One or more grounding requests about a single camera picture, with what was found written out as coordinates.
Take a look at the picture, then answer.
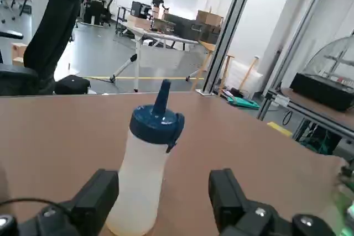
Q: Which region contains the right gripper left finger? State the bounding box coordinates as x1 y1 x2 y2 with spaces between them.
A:
0 168 119 236

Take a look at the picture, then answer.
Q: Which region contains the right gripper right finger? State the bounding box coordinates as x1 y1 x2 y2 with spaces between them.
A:
207 168 337 236

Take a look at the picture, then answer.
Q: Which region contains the transparent blue-capped sauce bottle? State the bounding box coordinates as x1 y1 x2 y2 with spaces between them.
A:
106 79 185 236

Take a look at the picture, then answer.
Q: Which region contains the green bag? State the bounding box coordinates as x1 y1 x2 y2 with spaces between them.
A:
227 96 261 110

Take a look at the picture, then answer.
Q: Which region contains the black bag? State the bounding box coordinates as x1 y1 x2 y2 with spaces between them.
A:
53 75 92 96

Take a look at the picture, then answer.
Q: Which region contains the black seat cushion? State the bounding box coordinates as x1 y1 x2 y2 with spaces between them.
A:
0 63 40 96

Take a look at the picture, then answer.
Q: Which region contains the wooden stool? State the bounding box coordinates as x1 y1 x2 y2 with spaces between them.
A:
190 39 236 96

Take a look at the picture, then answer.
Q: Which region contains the clear domed display case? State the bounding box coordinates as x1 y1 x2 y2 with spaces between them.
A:
289 35 354 113

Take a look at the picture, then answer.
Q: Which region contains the small cardboard box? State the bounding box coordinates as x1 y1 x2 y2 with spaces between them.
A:
11 42 28 67

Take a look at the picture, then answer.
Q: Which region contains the white folding table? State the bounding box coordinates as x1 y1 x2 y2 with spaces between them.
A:
114 22 207 93

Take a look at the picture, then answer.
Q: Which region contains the brown cardboard box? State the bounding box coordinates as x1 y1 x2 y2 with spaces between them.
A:
195 9 225 27
126 14 153 31

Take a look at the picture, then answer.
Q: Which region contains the black office chair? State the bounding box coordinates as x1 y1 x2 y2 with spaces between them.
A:
102 0 119 28

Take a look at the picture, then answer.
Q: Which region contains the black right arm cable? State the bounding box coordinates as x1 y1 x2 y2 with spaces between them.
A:
0 197 73 215

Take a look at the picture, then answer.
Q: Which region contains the aluminium frame side table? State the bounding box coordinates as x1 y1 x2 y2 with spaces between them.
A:
258 87 354 165

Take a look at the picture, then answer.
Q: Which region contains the aluminium frame column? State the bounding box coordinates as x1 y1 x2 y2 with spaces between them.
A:
194 0 260 97

